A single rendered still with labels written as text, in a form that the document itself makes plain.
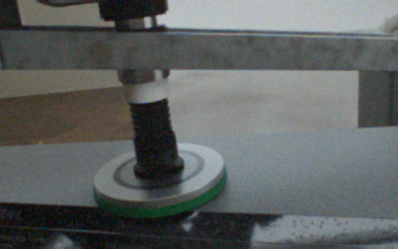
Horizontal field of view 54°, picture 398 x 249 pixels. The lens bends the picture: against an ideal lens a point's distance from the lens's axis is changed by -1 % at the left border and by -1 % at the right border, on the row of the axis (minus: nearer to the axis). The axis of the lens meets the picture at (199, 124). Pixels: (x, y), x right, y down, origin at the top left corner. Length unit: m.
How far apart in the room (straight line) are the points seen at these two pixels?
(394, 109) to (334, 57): 1.06
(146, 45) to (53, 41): 0.12
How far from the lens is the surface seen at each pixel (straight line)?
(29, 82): 6.31
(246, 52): 0.56
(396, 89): 1.64
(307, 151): 0.75
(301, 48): 0.59
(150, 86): 0.58
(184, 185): 0.58
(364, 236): 0.56
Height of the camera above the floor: 1.16
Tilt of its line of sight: 19 degrees down
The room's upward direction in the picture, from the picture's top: 7 degrees counter-clockwise
